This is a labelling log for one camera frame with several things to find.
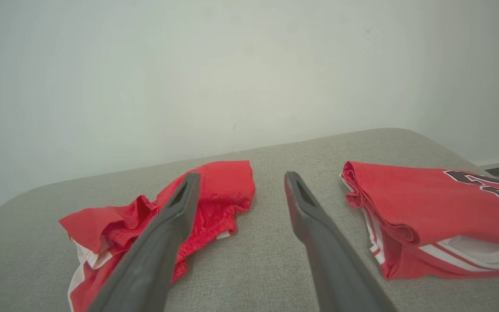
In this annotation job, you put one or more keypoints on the red shorts with white trim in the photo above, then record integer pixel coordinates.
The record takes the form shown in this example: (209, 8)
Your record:
(111, 225)

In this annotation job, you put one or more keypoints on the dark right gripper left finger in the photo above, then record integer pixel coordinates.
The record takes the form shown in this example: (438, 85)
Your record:
(154, 251)

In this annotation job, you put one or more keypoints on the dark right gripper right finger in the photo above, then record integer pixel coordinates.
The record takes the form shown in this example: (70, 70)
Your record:
(327, 260)

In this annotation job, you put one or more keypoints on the red white jersey shirt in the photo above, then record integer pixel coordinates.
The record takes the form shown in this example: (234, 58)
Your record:
(440, 208)

